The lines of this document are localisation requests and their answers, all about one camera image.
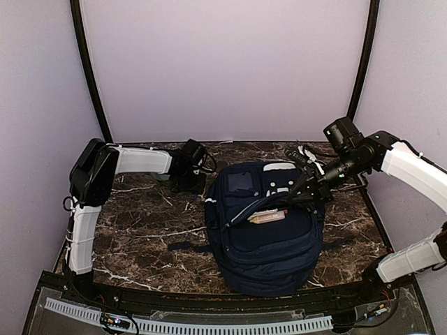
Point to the black frame post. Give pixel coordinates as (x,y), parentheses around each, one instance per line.
(370,30)
(87,67)

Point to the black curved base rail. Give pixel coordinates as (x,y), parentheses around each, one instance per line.
(326,300)

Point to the left black frame post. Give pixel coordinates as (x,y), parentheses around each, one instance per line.
(87,67)

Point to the navy blue student backpack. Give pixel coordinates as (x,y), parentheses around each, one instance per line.
(265,260)

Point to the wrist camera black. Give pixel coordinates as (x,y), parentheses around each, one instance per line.
(343,135)
(194,151)

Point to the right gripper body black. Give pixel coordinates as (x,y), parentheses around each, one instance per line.
(315,172)

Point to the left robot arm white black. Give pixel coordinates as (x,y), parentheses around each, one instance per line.
(92,177)

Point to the pale green bowl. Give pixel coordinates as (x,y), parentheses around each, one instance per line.
(160,177)

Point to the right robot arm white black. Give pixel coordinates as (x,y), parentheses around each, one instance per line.
(389,210)

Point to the peach highlighter marker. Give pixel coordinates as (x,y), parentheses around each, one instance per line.
(268,217)

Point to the small circuit board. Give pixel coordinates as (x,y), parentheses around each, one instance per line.
(113,322)

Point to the grey slotted cable duct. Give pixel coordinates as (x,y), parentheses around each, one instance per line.
(163,322)

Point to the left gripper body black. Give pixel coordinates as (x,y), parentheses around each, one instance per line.
(189,183)

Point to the right black frame post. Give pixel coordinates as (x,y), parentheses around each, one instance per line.
(370,30)

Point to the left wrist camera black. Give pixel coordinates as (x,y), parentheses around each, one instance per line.
(194,151)

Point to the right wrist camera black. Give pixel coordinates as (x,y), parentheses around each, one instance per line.
(343,135)

